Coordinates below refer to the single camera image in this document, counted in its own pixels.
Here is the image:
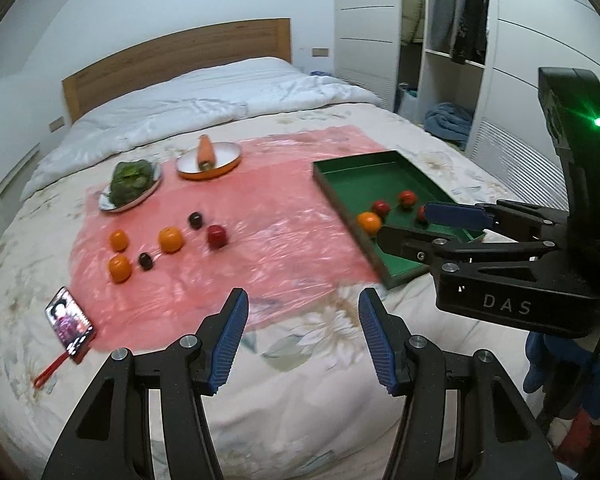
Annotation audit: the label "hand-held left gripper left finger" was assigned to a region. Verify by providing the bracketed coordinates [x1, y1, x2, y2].
[40, 287, 251, 480]

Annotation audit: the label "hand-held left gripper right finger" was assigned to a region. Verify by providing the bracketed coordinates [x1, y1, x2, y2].
[357, 287, 563, 480]

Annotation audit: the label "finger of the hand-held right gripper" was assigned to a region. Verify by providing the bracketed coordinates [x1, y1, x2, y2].
[422, 200, 572, 242]
[375, 225, 570, 272]

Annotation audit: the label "green tray box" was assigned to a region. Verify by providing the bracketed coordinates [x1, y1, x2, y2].
[312, 150, 486, 291]

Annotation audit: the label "large orange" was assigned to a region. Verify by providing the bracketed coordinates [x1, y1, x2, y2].
[159, 227, 184, 254]

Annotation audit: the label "person's right forearm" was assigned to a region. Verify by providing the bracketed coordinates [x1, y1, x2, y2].
[550, 402, 600, 480]

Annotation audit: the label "person's right hand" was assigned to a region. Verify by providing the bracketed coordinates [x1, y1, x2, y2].
[524, 332, 600, 423]

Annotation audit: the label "blue towel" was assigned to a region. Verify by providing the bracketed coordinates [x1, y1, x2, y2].
[424, 102, 473, 150]

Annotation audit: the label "small white bin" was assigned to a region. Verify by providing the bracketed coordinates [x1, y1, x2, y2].
[397, 82, 421, 121]

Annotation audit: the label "pink plastic sheet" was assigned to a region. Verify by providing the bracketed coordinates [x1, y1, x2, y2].
[70, 125, 396, 351]

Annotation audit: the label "smartphone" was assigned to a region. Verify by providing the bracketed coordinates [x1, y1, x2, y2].
[45, 286, 97, 365]

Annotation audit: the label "white oval plate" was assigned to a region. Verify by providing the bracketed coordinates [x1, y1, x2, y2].
[98, 162, 163, 213]

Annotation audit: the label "red phone stand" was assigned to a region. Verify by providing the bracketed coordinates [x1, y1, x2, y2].
[32, 350, 91, 390]

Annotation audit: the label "orange round plate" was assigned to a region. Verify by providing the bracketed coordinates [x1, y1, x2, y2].
[176, 142, 243, 182]

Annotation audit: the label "green leafy vegetable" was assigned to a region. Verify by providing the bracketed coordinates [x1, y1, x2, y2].
[109, 160, 153, 207]

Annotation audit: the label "carrot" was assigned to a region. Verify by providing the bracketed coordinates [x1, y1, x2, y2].
[196, 134, 216, 170]

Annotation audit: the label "dark hanging clothes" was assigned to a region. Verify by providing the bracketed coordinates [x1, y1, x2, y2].
[432, 0, 491, 66]

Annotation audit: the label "white wardrobe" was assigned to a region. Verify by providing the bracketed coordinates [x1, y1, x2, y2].
[334, 0, 600, 211]

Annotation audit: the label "light green jacket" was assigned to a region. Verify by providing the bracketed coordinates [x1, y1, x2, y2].
[400, 0, 428, 46]

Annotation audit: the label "white duvet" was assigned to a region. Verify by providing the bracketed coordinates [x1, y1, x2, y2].
[22, 56, 381, 201]

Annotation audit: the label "wooden headboard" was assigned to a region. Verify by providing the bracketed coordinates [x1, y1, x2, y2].
[61, 18, 292, 126]

